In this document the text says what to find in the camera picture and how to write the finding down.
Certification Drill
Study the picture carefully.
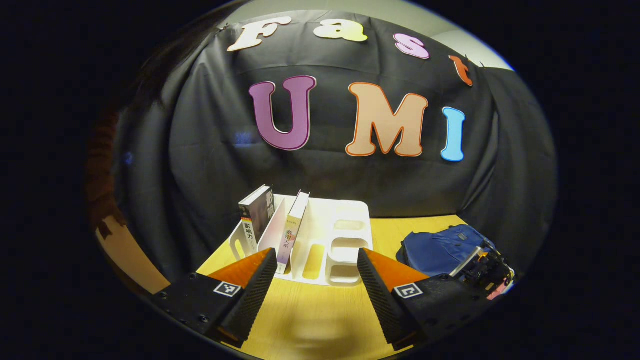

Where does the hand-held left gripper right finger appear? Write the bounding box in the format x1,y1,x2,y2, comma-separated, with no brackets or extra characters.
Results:
357,247,481,351

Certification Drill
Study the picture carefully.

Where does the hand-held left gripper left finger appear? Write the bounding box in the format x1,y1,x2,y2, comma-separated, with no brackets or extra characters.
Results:
150,247,279,349

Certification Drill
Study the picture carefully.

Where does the blue schoolbag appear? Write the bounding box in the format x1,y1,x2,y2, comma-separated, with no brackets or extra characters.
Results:
396,224,496,277

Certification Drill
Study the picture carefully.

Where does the white bookshelf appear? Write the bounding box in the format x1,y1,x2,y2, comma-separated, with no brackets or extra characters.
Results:
229,195,373,287

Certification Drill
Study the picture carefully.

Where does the pink book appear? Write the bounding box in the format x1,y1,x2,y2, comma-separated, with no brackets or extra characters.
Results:
276,190,311,275

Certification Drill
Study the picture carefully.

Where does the black book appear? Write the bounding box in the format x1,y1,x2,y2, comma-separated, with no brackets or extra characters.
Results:
238,184,275,253

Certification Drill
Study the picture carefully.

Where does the black backdrop cloth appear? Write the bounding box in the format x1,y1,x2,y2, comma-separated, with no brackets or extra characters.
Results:
112,10,558,281

